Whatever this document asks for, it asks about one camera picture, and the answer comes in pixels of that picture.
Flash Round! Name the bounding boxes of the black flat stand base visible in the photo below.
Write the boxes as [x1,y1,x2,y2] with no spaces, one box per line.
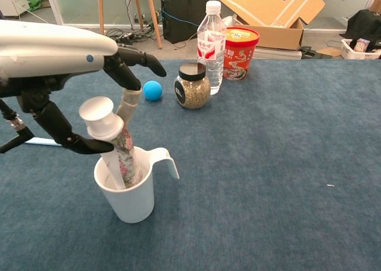
[300,45,321,60]

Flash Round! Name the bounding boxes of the open cardboard box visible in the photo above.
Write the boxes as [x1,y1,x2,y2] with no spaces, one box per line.
[219,0,326,51]

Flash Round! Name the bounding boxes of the wooden leg stand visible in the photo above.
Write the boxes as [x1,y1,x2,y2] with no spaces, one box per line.
[97,0,163,49]

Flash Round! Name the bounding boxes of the small colourful carton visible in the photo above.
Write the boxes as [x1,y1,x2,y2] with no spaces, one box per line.
[353,38,371,53]

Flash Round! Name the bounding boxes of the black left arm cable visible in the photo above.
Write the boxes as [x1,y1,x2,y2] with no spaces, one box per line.
[0,99,35,154]

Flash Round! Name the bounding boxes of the tangled black floor cables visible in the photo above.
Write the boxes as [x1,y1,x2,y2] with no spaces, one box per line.
[105,28,155,47]

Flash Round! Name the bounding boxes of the blue cable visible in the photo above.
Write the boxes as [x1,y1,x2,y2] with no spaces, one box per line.
[162,7,199,27]

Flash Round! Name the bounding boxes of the blue table cloth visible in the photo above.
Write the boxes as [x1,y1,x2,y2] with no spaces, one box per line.
[0,58,381,271]

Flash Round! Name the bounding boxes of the aluminium profile rails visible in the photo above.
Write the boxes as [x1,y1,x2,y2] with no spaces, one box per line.
[252,46,303,60]

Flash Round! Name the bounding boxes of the blue foam ball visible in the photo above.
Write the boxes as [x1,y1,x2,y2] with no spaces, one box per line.
[142,80,164,101]

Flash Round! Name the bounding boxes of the white cup with handle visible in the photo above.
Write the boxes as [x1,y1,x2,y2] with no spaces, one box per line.
[93,147,180,224]

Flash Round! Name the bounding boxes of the glass jar black lid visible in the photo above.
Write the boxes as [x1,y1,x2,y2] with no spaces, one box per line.
[173,61,211,110]

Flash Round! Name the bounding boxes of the black cloth covered object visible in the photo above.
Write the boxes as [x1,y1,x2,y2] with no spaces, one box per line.
[346,9,381,50]

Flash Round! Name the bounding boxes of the floral toothpaste tube white cap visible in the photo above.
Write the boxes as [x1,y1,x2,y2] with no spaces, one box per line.
[79,96,143,190]

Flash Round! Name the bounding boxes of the white plastic basket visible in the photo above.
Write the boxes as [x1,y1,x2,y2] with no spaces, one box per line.
[340,38,381,60]

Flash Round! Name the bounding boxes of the light blue toothbrush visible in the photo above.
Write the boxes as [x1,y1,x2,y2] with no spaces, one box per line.
[25,136,63,147]

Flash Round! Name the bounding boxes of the flat cardboard piece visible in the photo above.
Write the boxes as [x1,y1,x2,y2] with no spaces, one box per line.
[316,47,342,58]

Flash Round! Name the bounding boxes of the green plastic object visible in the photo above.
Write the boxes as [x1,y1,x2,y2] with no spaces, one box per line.
[26,0,45,12]

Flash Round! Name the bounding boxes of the white cabinet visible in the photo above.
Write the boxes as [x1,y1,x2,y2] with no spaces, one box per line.
[0,0,30,17]

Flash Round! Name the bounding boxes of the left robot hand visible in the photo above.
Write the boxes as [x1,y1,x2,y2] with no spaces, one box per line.
[0,19,167,155]

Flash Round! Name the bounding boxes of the black computer case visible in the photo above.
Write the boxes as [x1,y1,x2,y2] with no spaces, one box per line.
[160,0,211,45]

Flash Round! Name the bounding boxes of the red instant noodle bucket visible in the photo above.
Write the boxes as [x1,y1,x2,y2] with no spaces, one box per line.
[222,27,261,81]

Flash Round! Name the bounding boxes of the clear water bottle red label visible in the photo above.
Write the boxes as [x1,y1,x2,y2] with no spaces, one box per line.
[196,0,227,96]

